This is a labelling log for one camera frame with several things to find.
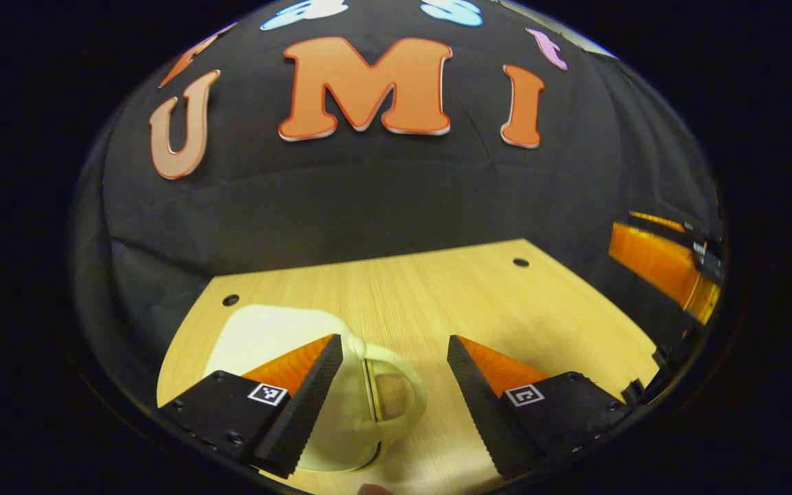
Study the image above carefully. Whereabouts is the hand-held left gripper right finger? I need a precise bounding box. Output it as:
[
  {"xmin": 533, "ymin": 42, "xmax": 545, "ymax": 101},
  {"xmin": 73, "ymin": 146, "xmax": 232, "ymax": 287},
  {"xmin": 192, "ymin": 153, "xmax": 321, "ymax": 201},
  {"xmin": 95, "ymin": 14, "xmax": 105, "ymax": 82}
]
[{"xmin": 445, "ymin": 335, "xmax": 630, "ymax": 480}]

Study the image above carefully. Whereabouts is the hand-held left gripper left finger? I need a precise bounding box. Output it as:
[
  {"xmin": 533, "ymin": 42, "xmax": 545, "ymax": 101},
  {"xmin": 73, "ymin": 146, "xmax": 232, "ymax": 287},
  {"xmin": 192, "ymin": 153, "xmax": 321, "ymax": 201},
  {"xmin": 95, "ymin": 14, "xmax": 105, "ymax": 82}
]
[{"xmin": 159, "ymin": 333, "xmax": 345, "ymax": 480}]

